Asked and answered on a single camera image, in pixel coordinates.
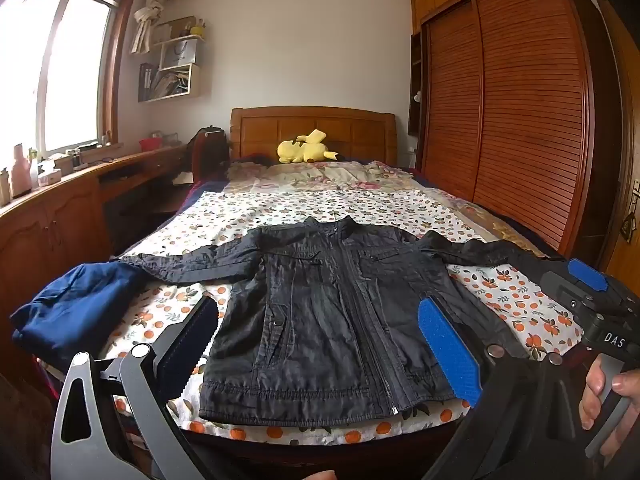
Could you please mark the black jacket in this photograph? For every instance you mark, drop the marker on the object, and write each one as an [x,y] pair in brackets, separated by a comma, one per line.
[320,320]

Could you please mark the floral beige quilt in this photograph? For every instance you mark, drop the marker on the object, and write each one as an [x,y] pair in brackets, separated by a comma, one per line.
[320,175]

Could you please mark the red bowl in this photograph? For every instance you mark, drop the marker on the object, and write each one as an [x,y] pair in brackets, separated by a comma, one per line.
[150,144]

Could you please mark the window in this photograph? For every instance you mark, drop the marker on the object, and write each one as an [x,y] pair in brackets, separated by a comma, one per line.
[65,70]

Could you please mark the navy red-edged blanket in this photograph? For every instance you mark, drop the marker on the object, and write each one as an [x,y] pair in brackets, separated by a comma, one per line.
[197,195]

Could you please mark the wooden wall shelf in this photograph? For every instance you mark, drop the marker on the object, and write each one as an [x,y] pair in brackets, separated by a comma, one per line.
[172,67]

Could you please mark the tissue box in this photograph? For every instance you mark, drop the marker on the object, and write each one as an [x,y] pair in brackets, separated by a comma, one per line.
[49,175]

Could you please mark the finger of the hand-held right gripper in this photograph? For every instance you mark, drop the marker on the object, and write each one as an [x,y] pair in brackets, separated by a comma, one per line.
[587,274]

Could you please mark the person's right hand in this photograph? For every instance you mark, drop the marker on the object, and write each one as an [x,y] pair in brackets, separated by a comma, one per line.
[594,390]

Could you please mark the black bag on chair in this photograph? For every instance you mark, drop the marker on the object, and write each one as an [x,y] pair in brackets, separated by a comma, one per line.
[207,152]

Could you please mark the long wooden desk cabinet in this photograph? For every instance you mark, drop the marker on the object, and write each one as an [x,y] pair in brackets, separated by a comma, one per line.
[50,225]

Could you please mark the wooden slatted wardrobe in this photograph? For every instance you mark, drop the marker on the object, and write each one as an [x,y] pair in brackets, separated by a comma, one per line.
[520,110]

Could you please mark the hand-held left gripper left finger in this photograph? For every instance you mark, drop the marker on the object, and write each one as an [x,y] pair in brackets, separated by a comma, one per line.
[187,340]

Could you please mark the orange print bed sheet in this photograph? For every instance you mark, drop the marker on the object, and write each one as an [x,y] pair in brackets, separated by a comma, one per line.
[300,205]

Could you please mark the wooden door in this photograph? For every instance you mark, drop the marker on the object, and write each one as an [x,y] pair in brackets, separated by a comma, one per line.
[622,125]

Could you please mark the wooden headboard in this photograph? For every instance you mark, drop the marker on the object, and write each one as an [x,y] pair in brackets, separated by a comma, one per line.
[320,130]

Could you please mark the pink bottle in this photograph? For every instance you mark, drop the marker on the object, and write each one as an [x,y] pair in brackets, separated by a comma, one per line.
[21,172]

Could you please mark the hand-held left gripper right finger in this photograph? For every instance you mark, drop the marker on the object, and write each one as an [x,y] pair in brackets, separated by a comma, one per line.
[445,345]

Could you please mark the navy blue folded garment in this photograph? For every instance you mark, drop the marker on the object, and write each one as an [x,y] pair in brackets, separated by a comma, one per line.
[80,305]

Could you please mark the yellow plush toy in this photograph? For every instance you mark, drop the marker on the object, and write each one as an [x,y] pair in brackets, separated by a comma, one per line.
[305,150]

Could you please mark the tied beige curtain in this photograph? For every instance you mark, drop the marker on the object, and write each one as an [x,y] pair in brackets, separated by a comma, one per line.
[150,15]

